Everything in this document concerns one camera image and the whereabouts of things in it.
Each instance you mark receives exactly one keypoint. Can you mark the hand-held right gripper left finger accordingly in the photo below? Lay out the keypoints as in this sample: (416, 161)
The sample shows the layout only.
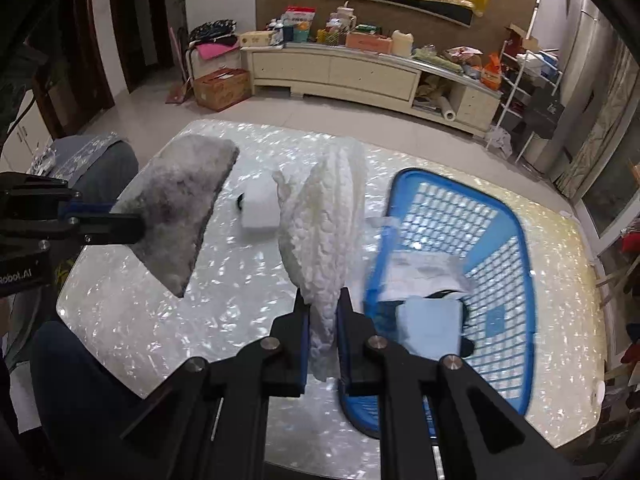
(303, 340)

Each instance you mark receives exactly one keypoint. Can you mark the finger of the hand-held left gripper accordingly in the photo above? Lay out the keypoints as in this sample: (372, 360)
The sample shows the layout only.
(75, 206)
(110, 230)

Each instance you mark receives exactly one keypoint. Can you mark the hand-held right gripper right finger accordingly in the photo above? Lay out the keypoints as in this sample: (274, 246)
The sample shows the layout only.
(341, 340)

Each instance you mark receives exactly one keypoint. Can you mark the grey fluffy cloth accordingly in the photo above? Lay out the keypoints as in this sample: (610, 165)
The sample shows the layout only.
(185, 200)

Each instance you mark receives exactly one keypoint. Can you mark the light blue cloth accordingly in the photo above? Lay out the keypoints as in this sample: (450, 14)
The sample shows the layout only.
(430, 327)

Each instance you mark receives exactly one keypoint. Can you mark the white quilted cloth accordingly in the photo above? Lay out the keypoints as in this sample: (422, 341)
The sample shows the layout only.
(325, 220)

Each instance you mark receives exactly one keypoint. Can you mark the black sock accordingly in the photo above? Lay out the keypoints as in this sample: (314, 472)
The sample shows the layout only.
(467, 346)

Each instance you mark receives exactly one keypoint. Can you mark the blue plastic basket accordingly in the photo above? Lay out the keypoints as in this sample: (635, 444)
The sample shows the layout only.
(495, 280)

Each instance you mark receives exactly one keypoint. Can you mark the grey chair with lace cover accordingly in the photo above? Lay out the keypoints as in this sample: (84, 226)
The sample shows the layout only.
(95, 155)

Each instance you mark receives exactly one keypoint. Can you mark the small white folded towel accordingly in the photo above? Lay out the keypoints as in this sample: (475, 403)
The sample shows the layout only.
(260, 207)

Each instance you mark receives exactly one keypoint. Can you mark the broom with dustpan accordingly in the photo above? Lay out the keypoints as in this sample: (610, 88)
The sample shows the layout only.
(177, 85)

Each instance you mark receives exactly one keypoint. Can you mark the person's blue trouser leg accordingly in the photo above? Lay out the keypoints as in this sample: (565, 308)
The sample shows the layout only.
(85, 390)

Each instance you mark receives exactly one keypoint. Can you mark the brown cardboard box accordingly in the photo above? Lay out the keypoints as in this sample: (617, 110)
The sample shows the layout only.
(222, 90)

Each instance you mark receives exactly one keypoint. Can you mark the dark wooden door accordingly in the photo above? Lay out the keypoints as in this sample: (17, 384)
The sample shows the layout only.
(142, 20)

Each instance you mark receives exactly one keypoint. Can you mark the pink cloth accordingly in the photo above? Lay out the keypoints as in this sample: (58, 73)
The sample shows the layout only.
(217, 50)

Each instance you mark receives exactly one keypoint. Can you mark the black patterned bag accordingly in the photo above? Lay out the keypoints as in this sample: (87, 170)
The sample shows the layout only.
(212, 31)

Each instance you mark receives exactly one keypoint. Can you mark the cream tissue box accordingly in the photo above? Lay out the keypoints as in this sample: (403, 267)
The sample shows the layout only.
(256, 39)

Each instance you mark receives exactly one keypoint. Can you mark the white paper roll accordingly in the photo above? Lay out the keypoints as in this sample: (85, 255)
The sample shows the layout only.
(446, 109)

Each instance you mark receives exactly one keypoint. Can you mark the white plastic bag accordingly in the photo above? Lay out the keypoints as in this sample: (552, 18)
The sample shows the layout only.
(500, 141)

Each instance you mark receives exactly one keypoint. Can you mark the white round cap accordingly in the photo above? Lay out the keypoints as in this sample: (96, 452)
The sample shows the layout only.
(598, 394)

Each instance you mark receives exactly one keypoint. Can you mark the cream television cabinet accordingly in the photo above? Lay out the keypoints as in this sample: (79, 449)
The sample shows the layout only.
(370, 75)

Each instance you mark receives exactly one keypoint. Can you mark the wooden side rack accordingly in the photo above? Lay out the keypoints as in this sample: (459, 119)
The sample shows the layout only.
(617, 285)

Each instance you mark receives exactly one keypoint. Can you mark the red and white package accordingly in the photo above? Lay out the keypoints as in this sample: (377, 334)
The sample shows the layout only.
(299, 16)

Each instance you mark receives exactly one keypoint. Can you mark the white metal rack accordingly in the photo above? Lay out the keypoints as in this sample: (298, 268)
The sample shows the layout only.
(510, 105)

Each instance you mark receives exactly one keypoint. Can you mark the orange flat box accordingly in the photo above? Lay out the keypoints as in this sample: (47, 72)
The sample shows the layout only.
(369, 42)

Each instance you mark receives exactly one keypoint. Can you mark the white plastic jug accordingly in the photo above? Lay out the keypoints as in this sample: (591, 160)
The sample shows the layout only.
(402, 44)

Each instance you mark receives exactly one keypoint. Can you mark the black shopping bag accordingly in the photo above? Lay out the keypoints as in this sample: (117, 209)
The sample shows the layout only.
(542, 112)

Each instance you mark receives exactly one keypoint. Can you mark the orange packet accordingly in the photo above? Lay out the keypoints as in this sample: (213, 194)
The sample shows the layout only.
(491, 69)

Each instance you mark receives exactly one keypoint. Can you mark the sliding glass door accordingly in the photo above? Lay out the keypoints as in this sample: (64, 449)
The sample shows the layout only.
(617, 195)

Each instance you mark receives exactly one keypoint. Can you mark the white lidded cup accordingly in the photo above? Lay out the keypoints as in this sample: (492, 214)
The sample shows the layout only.
(346, 19)

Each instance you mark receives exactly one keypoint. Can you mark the patterned beige curtain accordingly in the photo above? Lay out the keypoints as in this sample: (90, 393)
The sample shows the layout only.
(607, 125)

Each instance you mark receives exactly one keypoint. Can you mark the open brown box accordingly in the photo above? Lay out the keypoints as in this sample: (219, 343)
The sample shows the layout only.
(520, 36)

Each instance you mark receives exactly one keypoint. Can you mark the silver tower air conditioner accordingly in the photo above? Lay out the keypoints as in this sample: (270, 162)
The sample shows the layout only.
(585, 60)

